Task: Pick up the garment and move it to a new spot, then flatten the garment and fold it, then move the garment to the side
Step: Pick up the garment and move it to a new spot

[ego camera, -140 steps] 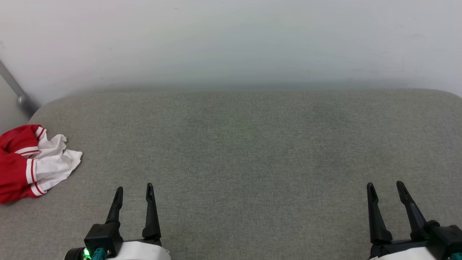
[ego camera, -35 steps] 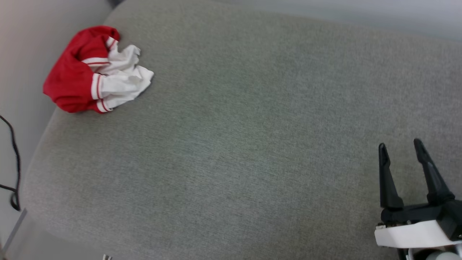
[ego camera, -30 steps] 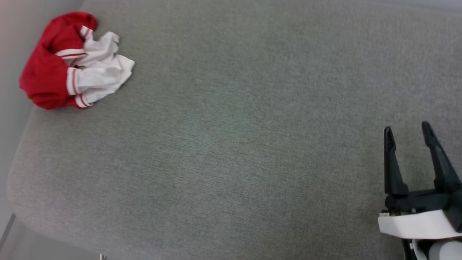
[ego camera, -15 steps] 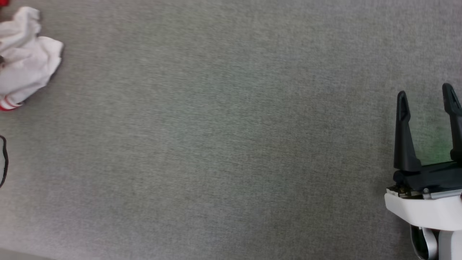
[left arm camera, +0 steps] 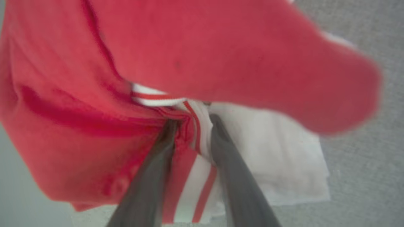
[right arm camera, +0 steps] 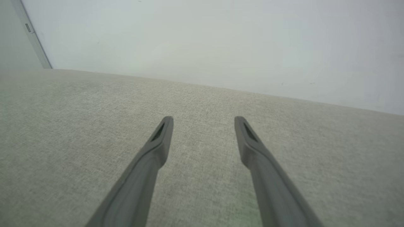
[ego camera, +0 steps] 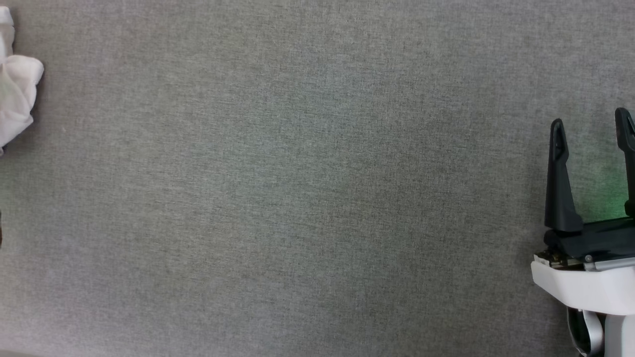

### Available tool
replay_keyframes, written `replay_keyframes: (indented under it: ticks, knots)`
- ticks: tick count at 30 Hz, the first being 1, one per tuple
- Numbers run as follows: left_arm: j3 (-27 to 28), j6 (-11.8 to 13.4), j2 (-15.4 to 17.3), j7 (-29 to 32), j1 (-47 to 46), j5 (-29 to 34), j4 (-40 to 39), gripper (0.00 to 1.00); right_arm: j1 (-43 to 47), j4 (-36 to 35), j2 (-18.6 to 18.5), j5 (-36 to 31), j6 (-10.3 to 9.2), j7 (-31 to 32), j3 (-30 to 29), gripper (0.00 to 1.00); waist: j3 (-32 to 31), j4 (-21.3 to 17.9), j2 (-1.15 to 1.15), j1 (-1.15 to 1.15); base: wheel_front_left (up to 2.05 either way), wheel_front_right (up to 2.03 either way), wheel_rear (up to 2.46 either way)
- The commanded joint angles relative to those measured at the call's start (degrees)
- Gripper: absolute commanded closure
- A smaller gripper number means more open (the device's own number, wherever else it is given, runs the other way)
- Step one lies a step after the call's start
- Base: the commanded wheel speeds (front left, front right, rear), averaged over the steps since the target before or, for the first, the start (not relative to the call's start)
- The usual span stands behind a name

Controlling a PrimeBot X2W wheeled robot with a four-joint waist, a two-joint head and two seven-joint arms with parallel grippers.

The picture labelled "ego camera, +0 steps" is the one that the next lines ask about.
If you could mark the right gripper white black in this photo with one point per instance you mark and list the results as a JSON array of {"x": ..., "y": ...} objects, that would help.
[{"x": 590, "y": 287}]

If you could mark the grey fabric sofa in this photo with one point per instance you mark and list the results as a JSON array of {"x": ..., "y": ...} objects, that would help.
[{"x": 297, "y": 198}]

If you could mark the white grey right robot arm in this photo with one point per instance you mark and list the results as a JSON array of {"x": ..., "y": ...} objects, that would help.
[{"x": 617, "y": 337}]

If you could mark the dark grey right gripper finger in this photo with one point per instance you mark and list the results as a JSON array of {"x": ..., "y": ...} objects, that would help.
[{"x": 631, "y": 144}]

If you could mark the white crumpled garment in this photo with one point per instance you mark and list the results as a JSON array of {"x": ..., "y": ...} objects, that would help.
[{"x": 17, "y": 89}]

